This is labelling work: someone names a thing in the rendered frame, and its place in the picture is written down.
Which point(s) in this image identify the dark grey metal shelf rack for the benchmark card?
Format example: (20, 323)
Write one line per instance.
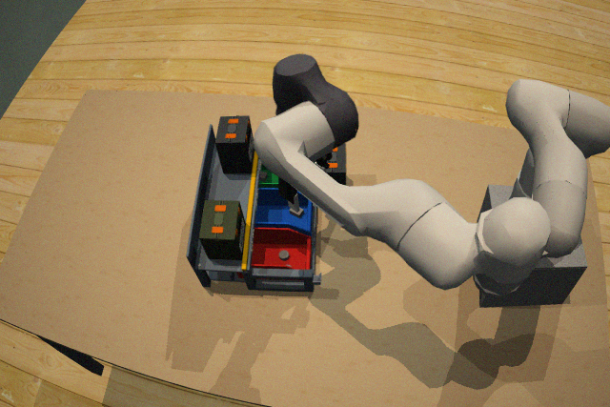
(213, 184)

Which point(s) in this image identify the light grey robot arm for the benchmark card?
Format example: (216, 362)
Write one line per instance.
(313, 117)

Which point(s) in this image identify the blue bin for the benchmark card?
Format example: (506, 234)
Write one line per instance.
(273, 212)

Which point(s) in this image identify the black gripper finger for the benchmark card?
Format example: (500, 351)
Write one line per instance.
(288, 192)
(322, 164)

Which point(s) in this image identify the red open bin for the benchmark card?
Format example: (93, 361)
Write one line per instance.
(268, 242)

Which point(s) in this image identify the yellow flat bar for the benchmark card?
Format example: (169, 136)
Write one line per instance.
(249, 215)

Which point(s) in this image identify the green open bin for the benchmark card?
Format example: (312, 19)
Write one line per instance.
(271, 181)

